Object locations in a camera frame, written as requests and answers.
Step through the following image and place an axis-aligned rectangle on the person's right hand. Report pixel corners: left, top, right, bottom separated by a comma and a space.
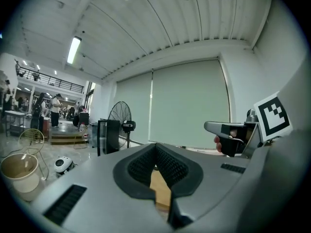
213, 134, 223, 153

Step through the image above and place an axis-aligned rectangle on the wooden step platform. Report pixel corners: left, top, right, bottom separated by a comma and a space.
50, 132, 88, 146

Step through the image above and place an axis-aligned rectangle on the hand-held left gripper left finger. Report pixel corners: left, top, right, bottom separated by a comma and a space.
31, 143, 176, 233

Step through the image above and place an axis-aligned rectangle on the narrow pale roller blind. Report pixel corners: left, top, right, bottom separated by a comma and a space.
116, 71, 153, 144

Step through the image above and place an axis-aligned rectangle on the long ceiling tube lamp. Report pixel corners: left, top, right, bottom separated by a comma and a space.
66, 35, 83, 65

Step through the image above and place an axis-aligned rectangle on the white dome pet carrier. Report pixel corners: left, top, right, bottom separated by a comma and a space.
53, 155, 75, 175

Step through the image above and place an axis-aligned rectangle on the white metal table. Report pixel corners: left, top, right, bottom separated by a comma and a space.
4, 110, 27, 137

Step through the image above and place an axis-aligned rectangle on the beige round bin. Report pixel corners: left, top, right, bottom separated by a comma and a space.
0, 153, 41, 202

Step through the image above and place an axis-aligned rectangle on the wooden coffee table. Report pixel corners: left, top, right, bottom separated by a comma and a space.
149, 169, 172, 209

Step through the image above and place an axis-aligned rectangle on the black balcony railing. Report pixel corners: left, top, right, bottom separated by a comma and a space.
17, 66, 85, 94

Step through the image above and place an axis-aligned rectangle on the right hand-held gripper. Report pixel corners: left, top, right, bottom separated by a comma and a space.
204, 91, 294, 158

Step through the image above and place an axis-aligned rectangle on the yellow wire chair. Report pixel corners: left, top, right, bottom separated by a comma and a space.
18, 128, 50, 181

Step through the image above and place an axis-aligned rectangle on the black standing fan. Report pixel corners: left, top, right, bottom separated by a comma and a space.
107, 101, 137, 150

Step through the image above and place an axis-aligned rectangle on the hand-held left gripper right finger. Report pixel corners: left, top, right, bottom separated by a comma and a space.
155, 143, 255, 231

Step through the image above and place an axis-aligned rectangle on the wide pale roller blind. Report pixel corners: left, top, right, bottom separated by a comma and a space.
148, 59, 231, 150

